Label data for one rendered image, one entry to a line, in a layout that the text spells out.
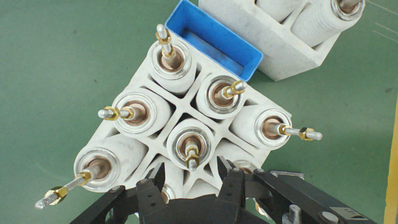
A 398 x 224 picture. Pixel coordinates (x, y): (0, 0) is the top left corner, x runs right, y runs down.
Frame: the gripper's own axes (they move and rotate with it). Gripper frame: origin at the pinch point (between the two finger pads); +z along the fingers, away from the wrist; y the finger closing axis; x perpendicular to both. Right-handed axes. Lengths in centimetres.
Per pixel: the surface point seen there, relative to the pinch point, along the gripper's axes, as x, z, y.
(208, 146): -0.3, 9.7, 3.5
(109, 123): 5.3, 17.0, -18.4
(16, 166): -8, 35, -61
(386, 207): -43, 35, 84
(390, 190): -35, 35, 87
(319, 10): 26.4, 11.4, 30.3
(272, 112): 5.1, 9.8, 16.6
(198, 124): 4.0, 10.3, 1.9
